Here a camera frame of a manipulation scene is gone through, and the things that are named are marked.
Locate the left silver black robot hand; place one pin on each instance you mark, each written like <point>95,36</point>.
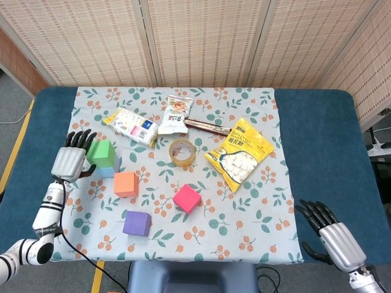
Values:
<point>68,161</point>

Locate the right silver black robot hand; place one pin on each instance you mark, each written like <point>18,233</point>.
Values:
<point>340,244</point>

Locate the green cube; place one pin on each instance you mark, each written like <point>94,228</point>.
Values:
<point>100,154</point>

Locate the orange cube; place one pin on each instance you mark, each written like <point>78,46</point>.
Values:
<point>125,184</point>

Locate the purple cube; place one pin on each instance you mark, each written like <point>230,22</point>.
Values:
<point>137,224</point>

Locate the pink cube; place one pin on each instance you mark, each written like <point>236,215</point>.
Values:
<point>186,198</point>

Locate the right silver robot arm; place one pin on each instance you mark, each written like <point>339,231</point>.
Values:
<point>366,282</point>

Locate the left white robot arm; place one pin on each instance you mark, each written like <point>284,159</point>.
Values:
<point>49,213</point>

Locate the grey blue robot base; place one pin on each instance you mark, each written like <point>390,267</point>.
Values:
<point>192,277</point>

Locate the light blue cube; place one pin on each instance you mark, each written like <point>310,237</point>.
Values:
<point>107,172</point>

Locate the yellow white biscuit pack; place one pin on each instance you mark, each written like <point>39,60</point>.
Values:
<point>134,126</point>

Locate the white power strip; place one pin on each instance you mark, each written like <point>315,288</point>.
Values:
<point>380,149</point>

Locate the clear packing tape roll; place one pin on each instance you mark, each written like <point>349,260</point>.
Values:
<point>182,160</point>

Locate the white snack packet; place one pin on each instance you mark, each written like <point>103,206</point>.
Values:
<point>175,117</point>

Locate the bamboo folding screen panel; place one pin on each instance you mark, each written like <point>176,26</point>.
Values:
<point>79,42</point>
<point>204,42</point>
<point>308,42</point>
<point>369,67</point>

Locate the yellow marshmallow bag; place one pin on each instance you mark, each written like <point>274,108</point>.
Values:
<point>238,152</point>

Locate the floral print tablecloth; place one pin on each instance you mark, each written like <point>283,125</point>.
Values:
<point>198,232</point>

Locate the brown chocolate bar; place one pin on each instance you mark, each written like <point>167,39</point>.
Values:
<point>210,126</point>

